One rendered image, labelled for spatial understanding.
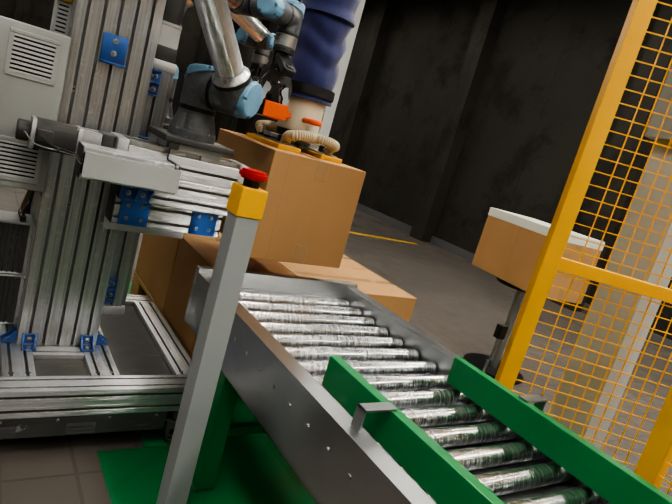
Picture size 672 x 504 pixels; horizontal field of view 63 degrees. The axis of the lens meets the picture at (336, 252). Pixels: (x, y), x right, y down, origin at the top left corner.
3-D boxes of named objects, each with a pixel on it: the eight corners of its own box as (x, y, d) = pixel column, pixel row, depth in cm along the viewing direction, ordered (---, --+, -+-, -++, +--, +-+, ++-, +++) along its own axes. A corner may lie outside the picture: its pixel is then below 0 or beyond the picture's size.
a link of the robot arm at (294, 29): (278, -5, 178) (291, 4, 186) (270, 29, 180) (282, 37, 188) (298, -2, 175) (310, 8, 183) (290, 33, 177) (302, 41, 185)
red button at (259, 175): (269, 192, 129) (274, 176, 128) (242, 187, 125) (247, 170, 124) (257, 186, 135) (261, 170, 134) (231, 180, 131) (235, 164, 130)
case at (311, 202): (339, 268, 221) (366, 172, 213) (248, 257, 199) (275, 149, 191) (278, 227, 270) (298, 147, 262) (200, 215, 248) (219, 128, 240)
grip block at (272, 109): (285, 121, 185) (289, 106, 184) (262, 114, 180) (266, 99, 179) (275, 118, 191) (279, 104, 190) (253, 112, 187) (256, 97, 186)
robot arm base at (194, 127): (174, 135, 168) (181, 103, 166) (161, 128, 180) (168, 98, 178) (220, 146, 176) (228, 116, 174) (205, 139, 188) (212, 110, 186)
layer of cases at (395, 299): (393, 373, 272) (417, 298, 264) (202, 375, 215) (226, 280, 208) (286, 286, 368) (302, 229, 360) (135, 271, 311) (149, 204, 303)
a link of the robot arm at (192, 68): (195, 106, 184) (204, 65, 181) (227, 115, 179) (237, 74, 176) (170, 99, 173) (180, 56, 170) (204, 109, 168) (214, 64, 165)
